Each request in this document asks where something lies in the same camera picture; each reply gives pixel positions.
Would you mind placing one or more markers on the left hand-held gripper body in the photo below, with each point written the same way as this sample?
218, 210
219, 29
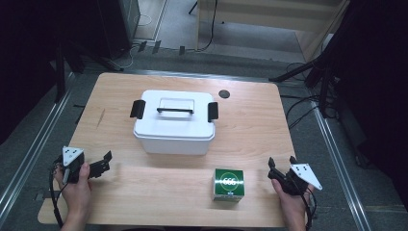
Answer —
72, 156

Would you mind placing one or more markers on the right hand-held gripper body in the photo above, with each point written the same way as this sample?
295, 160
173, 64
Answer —
303, 174

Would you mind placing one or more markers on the green printed carton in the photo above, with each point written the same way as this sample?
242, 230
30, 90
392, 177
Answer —
228, 186

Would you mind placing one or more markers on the white plastic storage box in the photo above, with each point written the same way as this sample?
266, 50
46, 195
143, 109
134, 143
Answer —
173, 147

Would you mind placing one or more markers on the white lid with black clasps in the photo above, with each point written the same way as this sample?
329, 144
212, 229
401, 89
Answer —
173, 128

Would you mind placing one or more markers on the person's left hand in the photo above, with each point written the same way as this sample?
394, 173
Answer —
77, 195

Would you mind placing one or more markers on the person's right hand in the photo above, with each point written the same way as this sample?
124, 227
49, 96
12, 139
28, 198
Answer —
293, 207

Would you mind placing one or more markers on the grey floor plate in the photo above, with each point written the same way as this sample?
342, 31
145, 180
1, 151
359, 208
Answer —
45, 195

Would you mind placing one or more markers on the black metal stand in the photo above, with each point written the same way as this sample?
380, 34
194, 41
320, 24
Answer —
60, 73
324, 89

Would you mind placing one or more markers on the black round table grommet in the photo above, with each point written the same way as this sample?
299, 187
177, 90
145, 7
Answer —
224, 94

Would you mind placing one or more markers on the dark curtain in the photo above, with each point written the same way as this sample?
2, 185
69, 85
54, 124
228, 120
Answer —
25, 64
378, 80

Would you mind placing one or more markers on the black floor tape strip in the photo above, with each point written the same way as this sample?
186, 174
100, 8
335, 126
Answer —
182, 50
156, 46
142, 46

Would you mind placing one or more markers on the black cabinet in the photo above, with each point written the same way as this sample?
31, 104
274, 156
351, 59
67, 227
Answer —
112, 25

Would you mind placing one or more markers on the metal floor rail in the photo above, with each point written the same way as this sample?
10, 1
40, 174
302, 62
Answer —
32, 157
192, 74
340, 170

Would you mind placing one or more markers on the light wooden furniture frame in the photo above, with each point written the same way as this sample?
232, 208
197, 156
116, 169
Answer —
272, 24

